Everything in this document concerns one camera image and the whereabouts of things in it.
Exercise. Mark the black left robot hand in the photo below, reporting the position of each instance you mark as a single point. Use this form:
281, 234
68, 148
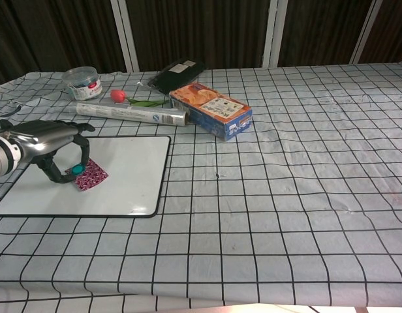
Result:
44, 137

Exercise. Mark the red patterned square cloth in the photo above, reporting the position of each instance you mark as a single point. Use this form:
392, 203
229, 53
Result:
94, 177

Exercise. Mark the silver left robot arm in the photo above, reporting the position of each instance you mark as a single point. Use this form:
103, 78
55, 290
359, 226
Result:
2, 156

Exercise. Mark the white board with black frame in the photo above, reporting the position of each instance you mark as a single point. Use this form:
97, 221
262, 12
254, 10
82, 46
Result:
129, 182

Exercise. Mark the clear plastic tub with lid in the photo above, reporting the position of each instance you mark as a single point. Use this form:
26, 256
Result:
83, 83

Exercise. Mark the pink artificial tulip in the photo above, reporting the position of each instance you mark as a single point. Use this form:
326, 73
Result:
119, 95

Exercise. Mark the silver foil wrap roll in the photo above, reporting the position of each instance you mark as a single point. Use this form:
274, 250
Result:
129, 113

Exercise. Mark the black plastic package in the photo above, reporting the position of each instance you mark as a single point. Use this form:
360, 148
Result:
176, 76

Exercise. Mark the orange blue cracker box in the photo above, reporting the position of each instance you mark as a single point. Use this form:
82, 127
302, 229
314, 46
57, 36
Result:
214, 109

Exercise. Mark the dark brown curtain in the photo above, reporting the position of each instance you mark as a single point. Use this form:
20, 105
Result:
201, 29

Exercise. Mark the white black-grid tablecloth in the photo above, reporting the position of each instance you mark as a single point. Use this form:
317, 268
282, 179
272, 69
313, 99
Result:
286, 195

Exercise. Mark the white double frame post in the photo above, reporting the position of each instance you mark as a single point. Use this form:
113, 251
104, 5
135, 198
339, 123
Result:
124, 32

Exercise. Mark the white single frame post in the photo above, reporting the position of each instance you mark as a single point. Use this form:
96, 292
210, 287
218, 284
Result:
274, 32

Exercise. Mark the white slanted frame post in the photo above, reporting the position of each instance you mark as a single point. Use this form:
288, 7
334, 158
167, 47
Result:
365, 32

